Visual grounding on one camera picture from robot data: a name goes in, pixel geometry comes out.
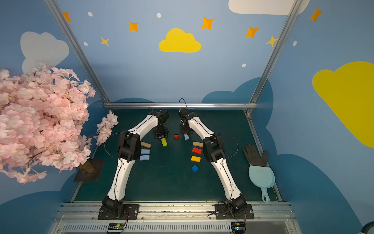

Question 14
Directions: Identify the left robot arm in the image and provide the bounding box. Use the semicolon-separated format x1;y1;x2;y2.
99;109;169;219

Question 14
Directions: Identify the lime green rectangular block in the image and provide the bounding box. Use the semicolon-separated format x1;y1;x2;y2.
161;138;168;147

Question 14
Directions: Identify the light blue dustpan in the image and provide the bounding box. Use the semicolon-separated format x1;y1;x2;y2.
248;165;275;203

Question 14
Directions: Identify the natural wood block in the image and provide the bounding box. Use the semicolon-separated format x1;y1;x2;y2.
141;142;152;149
193;141;203;147

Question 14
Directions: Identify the black rubber glove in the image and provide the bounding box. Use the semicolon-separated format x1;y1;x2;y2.
243;144;268;167

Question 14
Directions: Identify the right controller board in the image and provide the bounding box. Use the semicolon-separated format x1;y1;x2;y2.
231;222;246;234

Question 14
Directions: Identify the pink cherry blossom tree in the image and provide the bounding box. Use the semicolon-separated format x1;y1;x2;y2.
1;63;118;184

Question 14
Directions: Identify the aluminium back frame bar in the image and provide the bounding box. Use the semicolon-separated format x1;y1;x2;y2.
104;102;257;110

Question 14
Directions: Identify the yellow rectangular block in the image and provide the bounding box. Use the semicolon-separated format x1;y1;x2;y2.
191;156;201;163

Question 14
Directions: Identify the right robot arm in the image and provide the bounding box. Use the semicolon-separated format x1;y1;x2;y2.
178;108;247;216

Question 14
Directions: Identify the controller board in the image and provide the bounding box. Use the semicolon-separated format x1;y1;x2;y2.
231;222;246;234
107;222;126;233

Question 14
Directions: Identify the left controller board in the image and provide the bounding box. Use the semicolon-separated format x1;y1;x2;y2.
107;222;126;233

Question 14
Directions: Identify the red rectangular block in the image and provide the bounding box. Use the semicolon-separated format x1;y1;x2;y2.
192;147;203;155

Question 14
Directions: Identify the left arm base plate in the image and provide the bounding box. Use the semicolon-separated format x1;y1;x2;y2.
97;204;140;220

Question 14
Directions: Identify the blue cube block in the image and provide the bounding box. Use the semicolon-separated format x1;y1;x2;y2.
192;165;199;173

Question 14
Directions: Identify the aluminium front rail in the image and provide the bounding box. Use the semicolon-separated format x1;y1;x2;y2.
49;201;302;234

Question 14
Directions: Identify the dark tree base plate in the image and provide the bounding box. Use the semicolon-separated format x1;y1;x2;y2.
74;159;105;182

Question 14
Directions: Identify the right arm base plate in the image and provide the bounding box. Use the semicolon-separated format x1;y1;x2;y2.
214;203;255;220

